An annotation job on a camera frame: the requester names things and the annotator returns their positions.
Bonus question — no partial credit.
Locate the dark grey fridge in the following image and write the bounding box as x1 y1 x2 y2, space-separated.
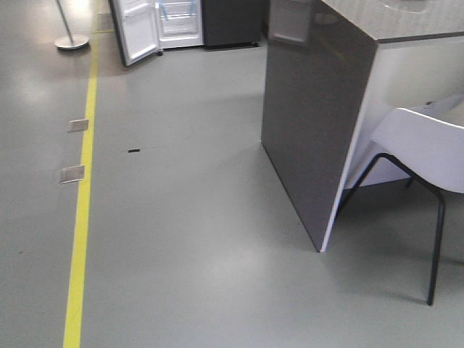
155 1 264 49

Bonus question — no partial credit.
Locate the open fridge door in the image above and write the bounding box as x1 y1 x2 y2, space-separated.
109 0 163 67

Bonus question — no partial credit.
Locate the grey kitchen island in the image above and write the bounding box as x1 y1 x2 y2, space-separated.
261 1 463 252

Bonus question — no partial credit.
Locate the steel floor socket plate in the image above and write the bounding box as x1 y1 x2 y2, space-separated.
67 119 90 133
59 165 86 184

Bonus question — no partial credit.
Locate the white chair with black legs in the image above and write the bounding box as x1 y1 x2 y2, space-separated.
337 108 463 306

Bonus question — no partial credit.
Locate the silver pole stand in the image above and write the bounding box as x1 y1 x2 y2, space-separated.
54 0 89 50

